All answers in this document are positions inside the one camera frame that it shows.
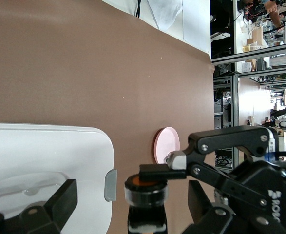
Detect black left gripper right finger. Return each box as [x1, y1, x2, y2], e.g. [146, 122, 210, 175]
[183, 180, 286, 234]

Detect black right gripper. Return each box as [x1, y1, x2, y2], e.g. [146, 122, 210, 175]
[139, 126, 286, 234]

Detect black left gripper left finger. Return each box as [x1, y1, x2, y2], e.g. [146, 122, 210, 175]
[0, 179, 78, 234]

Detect orange push button switch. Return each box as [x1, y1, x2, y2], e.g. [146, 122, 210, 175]
[124, 173, 169, 234]

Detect white lidded storage box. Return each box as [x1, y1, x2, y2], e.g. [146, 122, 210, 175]
[0, 122, 118, 234]

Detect cardboard box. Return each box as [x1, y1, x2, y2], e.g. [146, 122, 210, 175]
[246, 26, 269, 52]

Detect pink round plate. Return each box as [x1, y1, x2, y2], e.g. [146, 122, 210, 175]
[153, 126, 180, 164]

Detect white fabric curtain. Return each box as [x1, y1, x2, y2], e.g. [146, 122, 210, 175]
[101, 0, 211, 56]

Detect brown table mat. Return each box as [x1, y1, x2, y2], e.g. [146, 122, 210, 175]
[0, 0, 215, 234]

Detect aluminium profile frame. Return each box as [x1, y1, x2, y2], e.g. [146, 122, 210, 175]
[210, 45, 286, 169]

